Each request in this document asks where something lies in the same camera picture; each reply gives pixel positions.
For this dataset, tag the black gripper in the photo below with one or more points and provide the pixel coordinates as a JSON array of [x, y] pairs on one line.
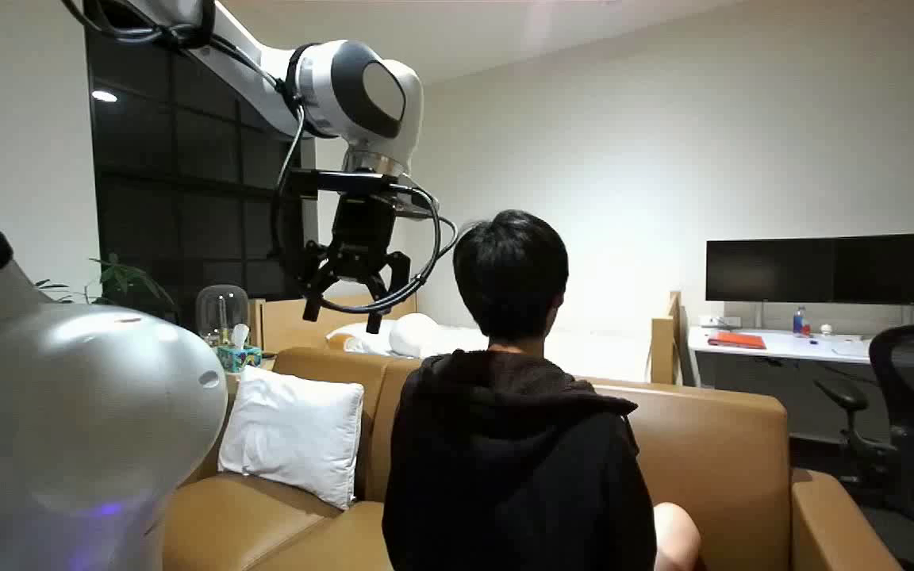
[[361, 226]]

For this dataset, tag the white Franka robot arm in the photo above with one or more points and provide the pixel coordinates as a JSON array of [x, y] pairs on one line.
[[55, 423]]

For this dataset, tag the seated person with black hair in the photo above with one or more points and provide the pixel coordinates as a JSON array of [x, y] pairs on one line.
[[510, 264]]

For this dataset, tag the white bed pillow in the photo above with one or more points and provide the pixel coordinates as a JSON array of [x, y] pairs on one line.
[[365, 339]]

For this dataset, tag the teal tissue box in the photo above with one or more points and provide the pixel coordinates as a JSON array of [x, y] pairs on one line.
[[237, 354]]

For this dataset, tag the glass dome lamp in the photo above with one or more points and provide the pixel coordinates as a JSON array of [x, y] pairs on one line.
[[223, 310]]

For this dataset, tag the white square sofa pillow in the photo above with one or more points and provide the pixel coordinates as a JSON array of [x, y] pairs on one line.
[[294, 434]]

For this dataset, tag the dark gridded window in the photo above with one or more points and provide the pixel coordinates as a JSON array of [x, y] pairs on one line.
[[181, 161]]

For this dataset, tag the green potted plant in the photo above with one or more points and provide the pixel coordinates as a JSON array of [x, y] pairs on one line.
[[128, 288]]

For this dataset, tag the tan leather sofa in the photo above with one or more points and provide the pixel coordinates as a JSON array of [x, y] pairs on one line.
[[712, 444]]

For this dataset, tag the flat orange item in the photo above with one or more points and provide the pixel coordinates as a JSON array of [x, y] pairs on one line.
[[736, 341]]

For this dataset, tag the white desk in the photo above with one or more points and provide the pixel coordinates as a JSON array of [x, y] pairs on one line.
[[786, 347]]

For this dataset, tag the small blue bottle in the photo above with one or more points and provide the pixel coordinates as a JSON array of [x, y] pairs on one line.
[[800, 322]]

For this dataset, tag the black wide monitor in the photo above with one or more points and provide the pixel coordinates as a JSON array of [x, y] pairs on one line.
[[825, 270]]

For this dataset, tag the light wooden bed frame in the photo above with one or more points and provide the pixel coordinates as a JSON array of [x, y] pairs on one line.
[[285, 322]]

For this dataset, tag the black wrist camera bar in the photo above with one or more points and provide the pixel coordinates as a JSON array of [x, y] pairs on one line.
[[351, 182]]

